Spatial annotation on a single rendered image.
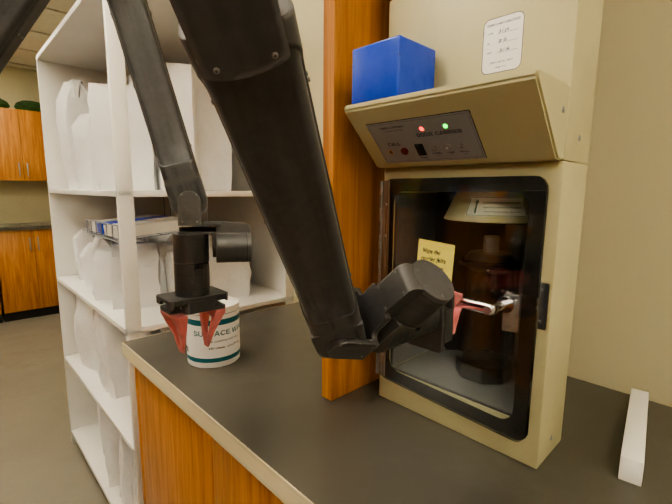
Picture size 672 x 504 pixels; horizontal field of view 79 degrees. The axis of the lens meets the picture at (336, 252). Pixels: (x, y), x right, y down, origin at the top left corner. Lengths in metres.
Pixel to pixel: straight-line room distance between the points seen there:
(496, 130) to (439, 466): 0.51
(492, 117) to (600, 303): 0.62
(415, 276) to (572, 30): 0.41
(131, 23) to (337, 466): 0.75
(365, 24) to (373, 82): 0.21
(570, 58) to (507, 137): 0.13
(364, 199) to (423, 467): 0.49
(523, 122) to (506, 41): 0.16
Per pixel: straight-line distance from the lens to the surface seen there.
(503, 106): 0.60
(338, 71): 0.82
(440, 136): 0.67
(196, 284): 0.71
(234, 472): 0.92
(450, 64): 0.77
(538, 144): 0.63
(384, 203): 0.80
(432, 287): 0.46
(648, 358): 1.12
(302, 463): 0.73
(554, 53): 0.69
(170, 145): 0.71
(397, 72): 0.69
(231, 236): 0.71
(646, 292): 1.09
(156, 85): 0.74
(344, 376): 0.90
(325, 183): 0.29
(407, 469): 0.73
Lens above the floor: 1.37
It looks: 9 degrees down
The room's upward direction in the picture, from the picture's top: 1 degrees clockwise
